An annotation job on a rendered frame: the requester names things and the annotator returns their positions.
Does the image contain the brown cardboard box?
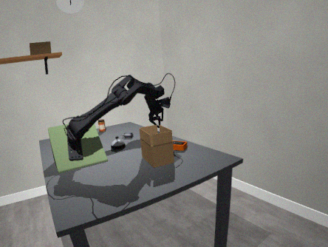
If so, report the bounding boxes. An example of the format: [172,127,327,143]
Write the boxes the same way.
[140,125,174,168]

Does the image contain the orange digital multimeter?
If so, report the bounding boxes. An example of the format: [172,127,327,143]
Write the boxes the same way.
[173,141,187,151]

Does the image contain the small jar with black lid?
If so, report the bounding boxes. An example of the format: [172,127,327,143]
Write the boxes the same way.
[98,119,106,132]

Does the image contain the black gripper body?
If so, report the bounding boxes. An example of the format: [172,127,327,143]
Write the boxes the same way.
[147,101,163,120]

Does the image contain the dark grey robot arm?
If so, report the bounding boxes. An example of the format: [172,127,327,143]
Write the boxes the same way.
[66,75,171,160]

